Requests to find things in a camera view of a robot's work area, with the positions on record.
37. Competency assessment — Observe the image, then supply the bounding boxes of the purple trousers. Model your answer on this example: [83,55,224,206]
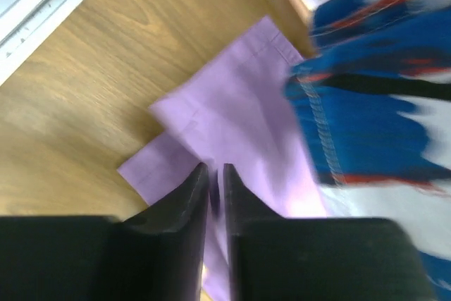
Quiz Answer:
[118,18,326,300]

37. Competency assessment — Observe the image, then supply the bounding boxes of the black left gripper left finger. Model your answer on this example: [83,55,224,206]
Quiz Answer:
[123,164,209,300]

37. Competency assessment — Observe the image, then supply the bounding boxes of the blue white patterned garment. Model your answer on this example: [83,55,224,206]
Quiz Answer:
[285,0,450,300]

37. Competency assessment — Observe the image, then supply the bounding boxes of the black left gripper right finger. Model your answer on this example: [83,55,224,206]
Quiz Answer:
[223,164,281,300]

